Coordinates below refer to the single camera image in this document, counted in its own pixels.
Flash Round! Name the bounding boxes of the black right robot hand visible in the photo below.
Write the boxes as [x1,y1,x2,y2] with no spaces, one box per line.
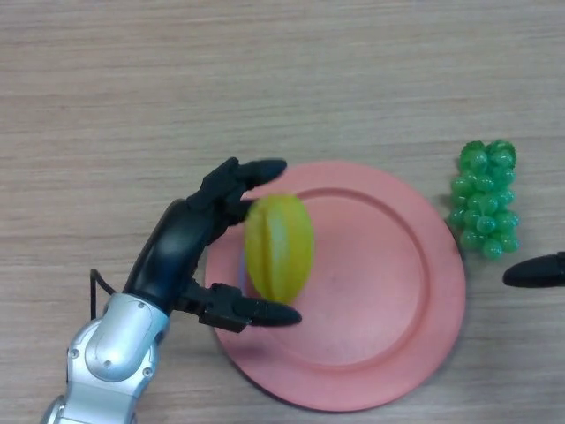
[502,251,565,288]

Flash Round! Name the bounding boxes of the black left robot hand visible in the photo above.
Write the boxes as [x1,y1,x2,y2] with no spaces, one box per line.
[123,157,303,333]

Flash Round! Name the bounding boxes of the yellow starfruit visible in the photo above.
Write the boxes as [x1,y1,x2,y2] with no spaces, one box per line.
[244,192,315,306]

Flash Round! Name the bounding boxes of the pink round plate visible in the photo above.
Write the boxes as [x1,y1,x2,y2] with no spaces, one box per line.
[204,161,467,413]

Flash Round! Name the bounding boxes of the green grape bunch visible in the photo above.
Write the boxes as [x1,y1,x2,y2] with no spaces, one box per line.
[448,139,520,261]

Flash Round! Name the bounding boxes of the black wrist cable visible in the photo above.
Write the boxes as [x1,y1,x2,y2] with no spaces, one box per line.
[89,268,117,320]

